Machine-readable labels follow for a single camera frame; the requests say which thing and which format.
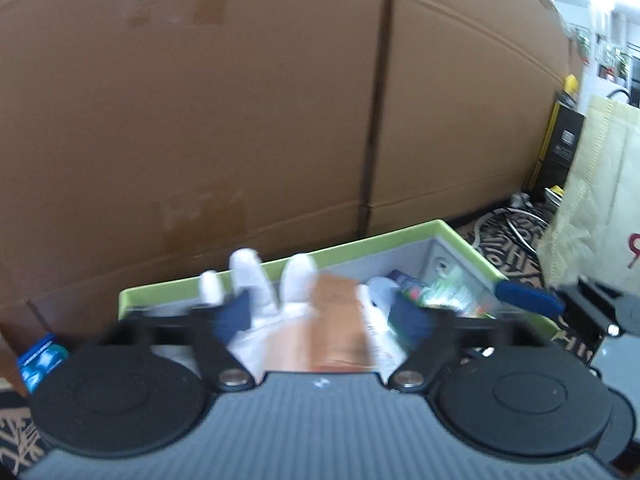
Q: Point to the blue plastic cube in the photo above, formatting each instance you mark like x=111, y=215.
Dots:
x=40, y=360

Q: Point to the black yellow box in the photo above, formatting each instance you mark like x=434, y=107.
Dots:
x=560, y=141

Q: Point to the green floral box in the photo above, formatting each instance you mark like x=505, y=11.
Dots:
x=445, y=290

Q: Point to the large brown cardboard box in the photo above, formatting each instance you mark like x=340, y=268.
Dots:
x=144, y=140

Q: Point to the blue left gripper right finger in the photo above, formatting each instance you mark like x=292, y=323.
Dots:
x=410, y=323

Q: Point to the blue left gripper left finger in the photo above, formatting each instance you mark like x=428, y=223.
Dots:
x=232, y=317

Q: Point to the green cardboard storage box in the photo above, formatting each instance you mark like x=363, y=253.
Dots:
x=450, y=244

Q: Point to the cream paper bag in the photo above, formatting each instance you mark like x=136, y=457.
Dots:
x=595, y=232

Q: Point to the white orange medicine box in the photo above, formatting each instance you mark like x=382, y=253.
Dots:
x=336, y=329

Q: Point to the white pink work glove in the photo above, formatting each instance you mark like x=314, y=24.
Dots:
x=266, y=300

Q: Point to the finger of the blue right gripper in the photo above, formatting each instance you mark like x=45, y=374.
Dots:
x=529, y=298

